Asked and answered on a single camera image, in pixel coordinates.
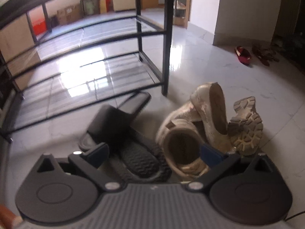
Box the black metal shoe rack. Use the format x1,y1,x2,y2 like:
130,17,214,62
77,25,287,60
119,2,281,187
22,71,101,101
0,0,176,144

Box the brown cardboard box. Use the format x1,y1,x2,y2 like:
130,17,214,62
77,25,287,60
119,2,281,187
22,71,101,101
57,3,84,26

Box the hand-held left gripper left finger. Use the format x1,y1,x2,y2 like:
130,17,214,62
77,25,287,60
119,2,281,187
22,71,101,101
36,143,123,192

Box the black slide slipper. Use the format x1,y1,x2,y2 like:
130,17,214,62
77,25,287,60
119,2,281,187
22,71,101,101
117,92,152,123
78,105,172,185

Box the red storage box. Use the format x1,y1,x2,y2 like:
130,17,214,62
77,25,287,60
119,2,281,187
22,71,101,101
32,17,51,37

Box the green framed panel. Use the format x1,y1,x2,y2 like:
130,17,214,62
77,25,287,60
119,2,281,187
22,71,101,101
80,0,100,18

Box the wooden door panel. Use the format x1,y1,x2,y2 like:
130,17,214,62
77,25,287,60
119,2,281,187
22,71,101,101
0,14,41,91

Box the red flat shoe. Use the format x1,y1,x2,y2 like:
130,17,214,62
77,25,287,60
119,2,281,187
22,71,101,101
235,46,252,65

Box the dark red sandals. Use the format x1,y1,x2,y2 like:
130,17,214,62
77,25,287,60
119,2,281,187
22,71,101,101
252,44,280,66

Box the pale slip-on shoe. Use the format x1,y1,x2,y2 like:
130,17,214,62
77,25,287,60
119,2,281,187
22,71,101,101
190,82,233,152

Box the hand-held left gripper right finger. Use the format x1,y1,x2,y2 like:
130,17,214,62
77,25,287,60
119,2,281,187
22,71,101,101
185,144,274,192

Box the black cable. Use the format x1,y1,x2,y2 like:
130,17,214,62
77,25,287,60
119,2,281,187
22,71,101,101
285,213,305,223

